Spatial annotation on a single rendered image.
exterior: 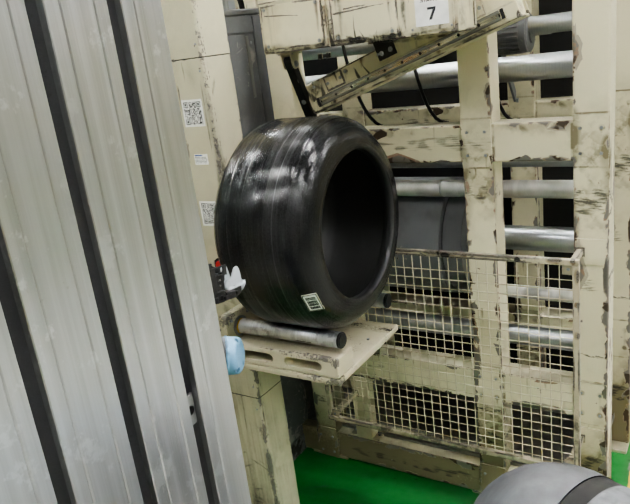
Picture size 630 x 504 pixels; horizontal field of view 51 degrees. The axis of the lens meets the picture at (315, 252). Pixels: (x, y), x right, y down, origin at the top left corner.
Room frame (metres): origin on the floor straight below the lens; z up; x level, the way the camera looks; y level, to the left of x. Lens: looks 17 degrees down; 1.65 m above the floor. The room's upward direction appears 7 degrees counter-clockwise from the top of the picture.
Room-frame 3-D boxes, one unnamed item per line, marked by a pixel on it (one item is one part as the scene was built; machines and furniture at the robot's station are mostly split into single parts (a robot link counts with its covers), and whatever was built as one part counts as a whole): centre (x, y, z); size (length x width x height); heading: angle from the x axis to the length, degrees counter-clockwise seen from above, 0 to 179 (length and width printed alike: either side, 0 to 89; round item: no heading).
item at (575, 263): (1.97, -0.35, 0.65); 0.90 x 0.02 x 0.70; 56
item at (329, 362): (1.71, 0.11, 0.84); 0.36 x 0.09 x 0.06; 56
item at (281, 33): (2.00, -0.24, 1.71); 0.61 x 0.25 x 0.15; 56
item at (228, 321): (1.92, 0.17, 0.90); 0.40 x 0.03 x 0.10; 146
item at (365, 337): (1.82, 0.03, 0.80); 0.37 x 0.36 x 0.02; 146
